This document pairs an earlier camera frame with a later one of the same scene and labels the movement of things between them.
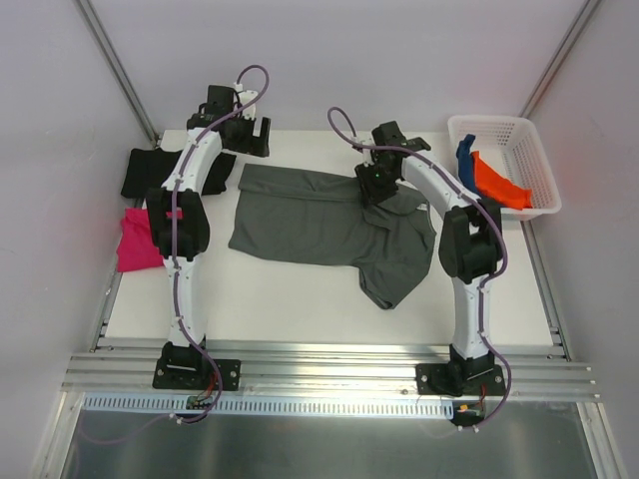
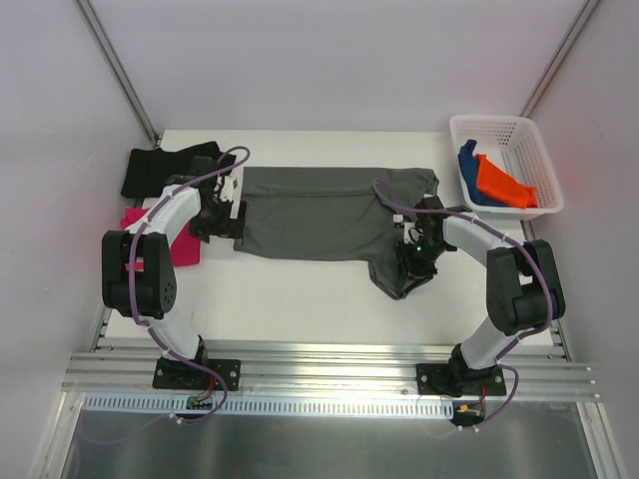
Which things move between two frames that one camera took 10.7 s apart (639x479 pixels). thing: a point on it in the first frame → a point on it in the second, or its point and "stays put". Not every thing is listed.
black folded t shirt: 146,169 stays put
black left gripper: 255,138 → 220,226
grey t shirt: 320,219 stays put
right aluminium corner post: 560,58 stays put
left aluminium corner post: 120,72 stays put
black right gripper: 376,187 → 414,266
